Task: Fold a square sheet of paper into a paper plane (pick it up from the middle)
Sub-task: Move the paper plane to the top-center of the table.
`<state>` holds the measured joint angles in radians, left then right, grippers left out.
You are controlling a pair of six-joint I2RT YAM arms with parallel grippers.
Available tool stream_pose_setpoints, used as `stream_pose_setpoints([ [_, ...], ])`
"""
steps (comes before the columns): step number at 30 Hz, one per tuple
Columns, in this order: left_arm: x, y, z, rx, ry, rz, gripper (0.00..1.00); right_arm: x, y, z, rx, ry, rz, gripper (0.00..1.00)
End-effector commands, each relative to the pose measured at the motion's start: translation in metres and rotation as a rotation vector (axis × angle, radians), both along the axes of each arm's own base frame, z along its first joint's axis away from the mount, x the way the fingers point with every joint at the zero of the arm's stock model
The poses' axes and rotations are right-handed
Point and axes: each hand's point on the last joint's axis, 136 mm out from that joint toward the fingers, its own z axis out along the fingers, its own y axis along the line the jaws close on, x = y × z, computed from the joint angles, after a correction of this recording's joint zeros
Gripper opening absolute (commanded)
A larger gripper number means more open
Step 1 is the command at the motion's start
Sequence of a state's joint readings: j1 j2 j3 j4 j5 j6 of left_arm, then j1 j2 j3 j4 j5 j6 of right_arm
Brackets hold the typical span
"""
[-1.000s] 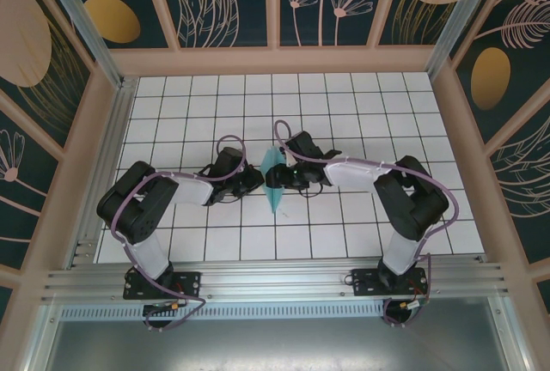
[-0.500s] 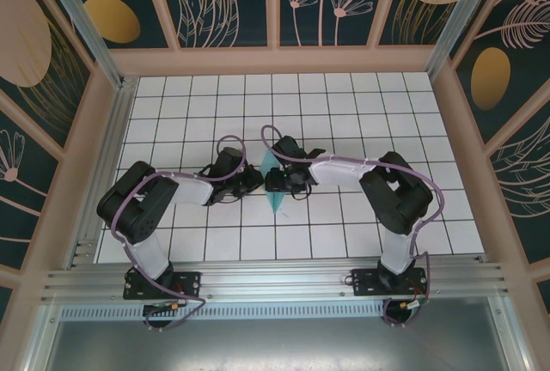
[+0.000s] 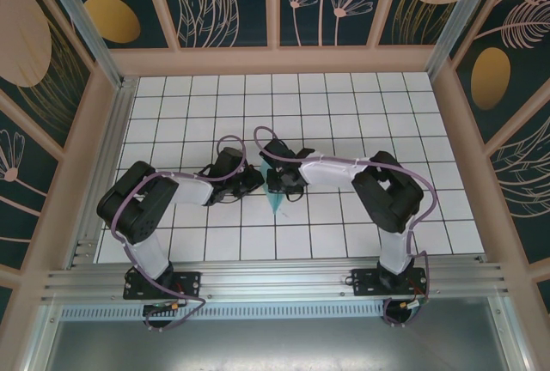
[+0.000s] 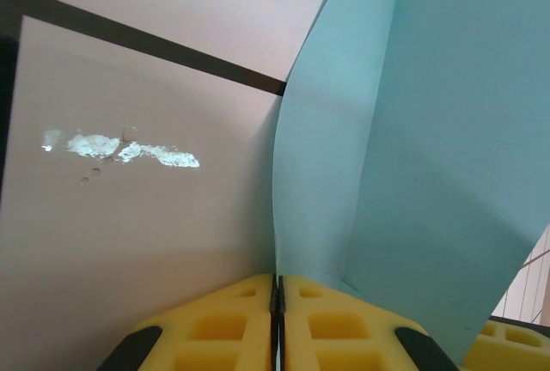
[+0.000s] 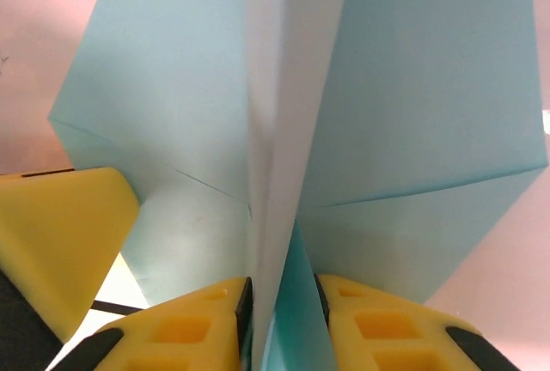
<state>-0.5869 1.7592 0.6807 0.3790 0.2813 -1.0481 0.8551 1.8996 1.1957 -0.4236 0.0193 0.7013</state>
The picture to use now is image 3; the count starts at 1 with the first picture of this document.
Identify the light blue paper sheet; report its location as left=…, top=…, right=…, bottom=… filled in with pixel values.
left=257, top=162, right=287, bottom=216

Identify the grey metal sheet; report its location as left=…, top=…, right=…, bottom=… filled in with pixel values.
left=42, top=295, right=523, bottom=371

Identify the long grooved aluminium rail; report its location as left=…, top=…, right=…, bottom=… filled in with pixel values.
left=40, top=258, right=510, bottom=304

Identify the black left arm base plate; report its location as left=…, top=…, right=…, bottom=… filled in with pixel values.
left=123, top=271, right=203, bottom=301

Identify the short grooved aluminium rail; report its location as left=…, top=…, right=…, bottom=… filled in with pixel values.
left=66, top=76, right=139, bottom=270

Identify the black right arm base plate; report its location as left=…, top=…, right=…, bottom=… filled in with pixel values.
left=351, top=266, right=430, bottom=298

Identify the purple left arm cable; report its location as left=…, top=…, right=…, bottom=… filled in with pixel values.
left=110, top=134, right=248, bottom=333

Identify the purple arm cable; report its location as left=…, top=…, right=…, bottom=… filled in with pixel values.
left=253, top=125, right=437, bottom=330
left=110, top=134, right=248, bottom=333

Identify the slotted metal cable strip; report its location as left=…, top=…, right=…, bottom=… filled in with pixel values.
left=59, top=304, right=388, bottom=323

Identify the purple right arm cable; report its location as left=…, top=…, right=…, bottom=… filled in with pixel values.
left=253, top=125, right=437, bottom=330

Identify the aluminium corner post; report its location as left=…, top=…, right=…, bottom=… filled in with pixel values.
left=34, top=0, right=125, bottom=88
left=425, top=0, right=504, bottom=85

